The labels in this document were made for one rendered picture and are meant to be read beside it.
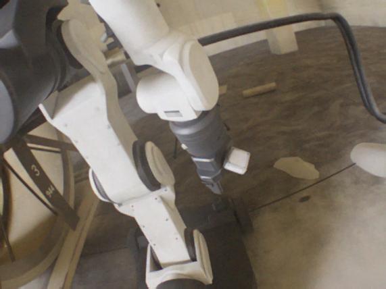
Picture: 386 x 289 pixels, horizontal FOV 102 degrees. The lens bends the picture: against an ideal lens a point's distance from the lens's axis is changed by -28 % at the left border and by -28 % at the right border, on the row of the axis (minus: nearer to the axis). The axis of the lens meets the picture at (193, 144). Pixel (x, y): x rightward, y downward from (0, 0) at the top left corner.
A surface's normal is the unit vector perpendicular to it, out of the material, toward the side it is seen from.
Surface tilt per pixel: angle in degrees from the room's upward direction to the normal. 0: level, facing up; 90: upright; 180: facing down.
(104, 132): 96
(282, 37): 90
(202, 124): 64
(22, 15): 90
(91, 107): 96
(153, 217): 77
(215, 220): 45
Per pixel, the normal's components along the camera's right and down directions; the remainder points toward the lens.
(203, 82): 0.86, 0.04
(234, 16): 0.09, 0.43
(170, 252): -0.07, 0.00
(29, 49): 0.94, -0.35
